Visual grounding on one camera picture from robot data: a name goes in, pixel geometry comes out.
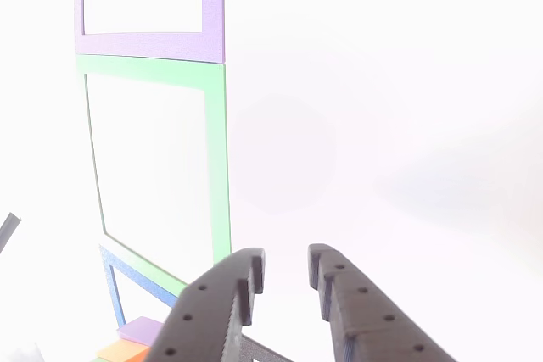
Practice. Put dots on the large purple cube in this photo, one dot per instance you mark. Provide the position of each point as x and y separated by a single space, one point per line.
140 330

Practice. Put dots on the orange cube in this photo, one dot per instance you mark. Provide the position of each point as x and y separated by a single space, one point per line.
123 351

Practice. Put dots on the dark grey tube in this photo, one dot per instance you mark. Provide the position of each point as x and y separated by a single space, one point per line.
8 226

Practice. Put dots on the black square frame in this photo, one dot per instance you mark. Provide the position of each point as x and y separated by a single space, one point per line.
263 351

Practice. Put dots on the green square frame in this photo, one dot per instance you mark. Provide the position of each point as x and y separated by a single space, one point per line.
216 167

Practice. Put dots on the purple square frame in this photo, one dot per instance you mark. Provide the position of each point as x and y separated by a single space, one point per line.
212 6

